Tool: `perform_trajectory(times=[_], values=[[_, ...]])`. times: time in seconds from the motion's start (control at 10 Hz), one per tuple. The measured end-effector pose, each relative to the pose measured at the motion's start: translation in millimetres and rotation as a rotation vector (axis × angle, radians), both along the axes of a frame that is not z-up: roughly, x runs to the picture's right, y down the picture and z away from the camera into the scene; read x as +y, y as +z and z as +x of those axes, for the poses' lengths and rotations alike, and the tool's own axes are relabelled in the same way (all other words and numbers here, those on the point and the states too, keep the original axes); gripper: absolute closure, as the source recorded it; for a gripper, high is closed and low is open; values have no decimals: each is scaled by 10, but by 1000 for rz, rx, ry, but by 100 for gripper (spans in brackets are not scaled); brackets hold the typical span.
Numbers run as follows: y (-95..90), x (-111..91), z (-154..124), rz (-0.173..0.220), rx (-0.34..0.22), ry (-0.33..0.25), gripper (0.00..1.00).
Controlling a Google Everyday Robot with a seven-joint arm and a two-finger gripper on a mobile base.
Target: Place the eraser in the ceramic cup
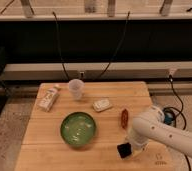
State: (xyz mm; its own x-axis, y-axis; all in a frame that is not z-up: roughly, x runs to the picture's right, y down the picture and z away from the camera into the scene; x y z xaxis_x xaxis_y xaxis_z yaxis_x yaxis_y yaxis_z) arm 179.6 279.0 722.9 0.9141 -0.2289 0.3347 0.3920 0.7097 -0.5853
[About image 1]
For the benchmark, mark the blue object on floor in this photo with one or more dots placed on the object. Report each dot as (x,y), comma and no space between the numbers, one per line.
(169,118)

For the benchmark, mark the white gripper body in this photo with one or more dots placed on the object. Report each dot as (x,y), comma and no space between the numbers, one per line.
(138,142)

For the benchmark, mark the translucent white cup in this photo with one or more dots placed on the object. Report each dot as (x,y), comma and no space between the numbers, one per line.
(75,87)

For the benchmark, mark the green bowl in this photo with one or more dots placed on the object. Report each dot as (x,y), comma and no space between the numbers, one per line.
(78,129)

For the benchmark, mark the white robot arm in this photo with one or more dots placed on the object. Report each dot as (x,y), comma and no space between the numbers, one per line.
(149,124)

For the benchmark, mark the red brown snack bar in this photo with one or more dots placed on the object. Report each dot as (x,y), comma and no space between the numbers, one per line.
(124,118)

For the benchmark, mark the wooden table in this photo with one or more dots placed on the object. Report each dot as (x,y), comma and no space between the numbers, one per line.
(43,148)

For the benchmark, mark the small white carton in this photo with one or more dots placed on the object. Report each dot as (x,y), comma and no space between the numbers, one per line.
(49,98)

